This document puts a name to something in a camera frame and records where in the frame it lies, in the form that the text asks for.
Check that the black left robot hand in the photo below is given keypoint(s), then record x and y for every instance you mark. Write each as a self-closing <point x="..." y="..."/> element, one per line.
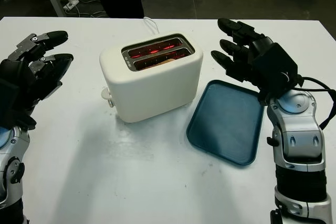
<point x="34" y="77"/>

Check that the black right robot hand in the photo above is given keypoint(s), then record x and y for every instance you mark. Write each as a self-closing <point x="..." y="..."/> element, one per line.
<point x="242" y="64"/>

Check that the brown toast slice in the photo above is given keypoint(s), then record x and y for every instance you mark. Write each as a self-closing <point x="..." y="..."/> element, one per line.
<point x="165" y="61"/>

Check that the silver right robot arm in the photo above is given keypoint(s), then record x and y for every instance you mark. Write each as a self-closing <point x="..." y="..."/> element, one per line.
<point x="299" y="134"/>

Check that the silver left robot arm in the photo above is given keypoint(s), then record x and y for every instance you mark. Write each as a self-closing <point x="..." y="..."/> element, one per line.
<point x="10" y="182"/>

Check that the white two-slot toaster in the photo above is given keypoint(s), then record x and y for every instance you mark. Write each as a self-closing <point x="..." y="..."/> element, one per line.
<point x="152" y="90"/>

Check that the dark blue plastic tray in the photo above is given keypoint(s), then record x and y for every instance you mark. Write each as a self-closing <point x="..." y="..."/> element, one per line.
<point x="223" y="129"/>

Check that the white power strip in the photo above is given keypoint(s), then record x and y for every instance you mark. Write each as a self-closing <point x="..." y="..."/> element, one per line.
<point x="70" y="5"/>

